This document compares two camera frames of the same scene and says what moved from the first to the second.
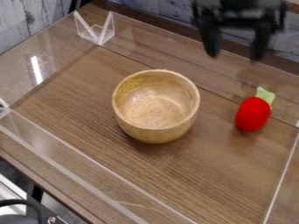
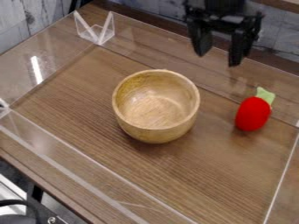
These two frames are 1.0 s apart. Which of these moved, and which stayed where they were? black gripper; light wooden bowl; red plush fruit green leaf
Moved: black gripper
Stayed: red plush fruit green leaf; light wooden bowl
